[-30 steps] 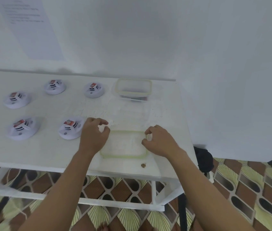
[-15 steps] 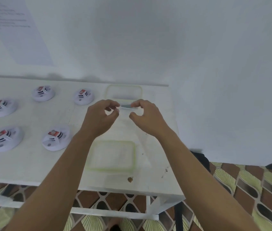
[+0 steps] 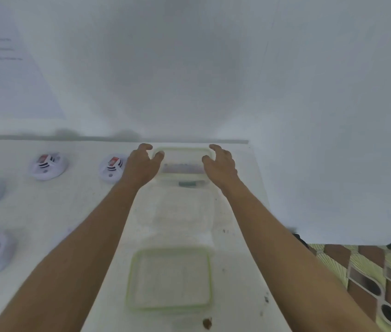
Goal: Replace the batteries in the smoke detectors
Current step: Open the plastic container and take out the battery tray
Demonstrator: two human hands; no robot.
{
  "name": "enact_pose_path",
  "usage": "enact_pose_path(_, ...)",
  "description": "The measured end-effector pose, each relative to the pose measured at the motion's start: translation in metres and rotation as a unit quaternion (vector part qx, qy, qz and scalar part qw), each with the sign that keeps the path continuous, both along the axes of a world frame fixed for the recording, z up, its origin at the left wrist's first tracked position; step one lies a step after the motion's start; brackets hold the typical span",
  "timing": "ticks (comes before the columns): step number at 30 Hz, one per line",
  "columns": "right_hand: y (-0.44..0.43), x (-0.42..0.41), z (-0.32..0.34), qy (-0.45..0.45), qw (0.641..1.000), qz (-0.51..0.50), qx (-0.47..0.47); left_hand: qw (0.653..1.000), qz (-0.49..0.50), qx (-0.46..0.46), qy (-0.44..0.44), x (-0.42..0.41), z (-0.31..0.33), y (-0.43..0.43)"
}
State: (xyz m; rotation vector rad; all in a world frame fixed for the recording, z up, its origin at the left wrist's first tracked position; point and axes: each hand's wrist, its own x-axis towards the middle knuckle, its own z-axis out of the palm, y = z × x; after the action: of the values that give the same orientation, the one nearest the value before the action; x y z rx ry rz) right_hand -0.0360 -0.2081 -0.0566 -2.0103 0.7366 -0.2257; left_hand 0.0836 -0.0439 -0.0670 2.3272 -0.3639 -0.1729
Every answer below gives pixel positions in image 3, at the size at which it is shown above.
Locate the person's left forearm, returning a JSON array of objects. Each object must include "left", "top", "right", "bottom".
[{"left": 0, "top": 179, "right": 140, "bottom": 332}]

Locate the large clear plastic container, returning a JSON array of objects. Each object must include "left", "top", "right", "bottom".
[{"left": 136, "top": 188, "right": 217, "bottom": 239}]

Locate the printed white paper sheet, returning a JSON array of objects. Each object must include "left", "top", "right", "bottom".
[{"left": 0, "top": 0, "right": 66, "bottom": 120}]

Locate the black rounded object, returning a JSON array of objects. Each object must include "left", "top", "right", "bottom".
[{"left": 292, "top": 231, "right": 312, "bottom": 249}]

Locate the small clear plastic container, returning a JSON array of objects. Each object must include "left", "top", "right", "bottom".
[{"left": 152, "top": 147, "right": 217, "bottom": 189}]

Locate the person's right hand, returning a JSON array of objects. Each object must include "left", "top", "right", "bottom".
[{"left": 201, "top": 144, "right": 239, "bottom": 196}]

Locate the person's left hand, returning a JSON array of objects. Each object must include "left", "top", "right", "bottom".
[{"left": 121, "top": 143, "right": 165, "bottom": 190}]

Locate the person's right forearm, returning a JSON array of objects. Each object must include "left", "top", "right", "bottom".
[{"left": 223, "top": 178, "right": 381, "bottom": 332}]

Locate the large green-rimmed clear lid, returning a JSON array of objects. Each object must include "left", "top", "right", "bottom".
[{"left": 125, "top": 248, "right": 213, "bottom": 312}]

